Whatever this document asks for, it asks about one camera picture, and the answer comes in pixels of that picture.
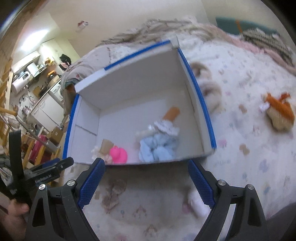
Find white socks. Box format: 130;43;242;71
188;190;211;218

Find lace scrunchie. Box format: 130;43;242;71
91;139;114;165

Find pink rubber duck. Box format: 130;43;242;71
109;146;127;164

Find packaged lace item with label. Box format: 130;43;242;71
148;120;180;137

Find orange soft tube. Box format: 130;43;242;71
163;106;180;122

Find person's left hand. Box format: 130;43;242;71
1;199;30;240

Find pink bag on floor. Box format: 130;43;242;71
29;141;43;164

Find cardboard box on floor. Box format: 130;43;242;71
47;126;63;146

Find white kitchen cabinet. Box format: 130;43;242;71
28;93;64;132

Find light blue fluffy scrunchie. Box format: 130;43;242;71
138;133;179;163

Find white washing machine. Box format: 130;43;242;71
49;82;63;103

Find cream fluffy toy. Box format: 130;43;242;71
135;128;158;142

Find white water heater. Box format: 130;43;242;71
11;71;32;95

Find orange and beige plush toy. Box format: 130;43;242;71
260;92;295;132

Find beige fluffy scrunchie on bed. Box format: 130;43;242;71
190;62;222;113

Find white box blue edges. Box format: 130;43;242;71
63;37;217;165

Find striped knitted throw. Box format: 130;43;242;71
241;28;294;67

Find teal cushion orange stripe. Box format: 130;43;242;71
215;16;278;35

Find beige crumpled blanket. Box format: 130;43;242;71
98;16;218;46

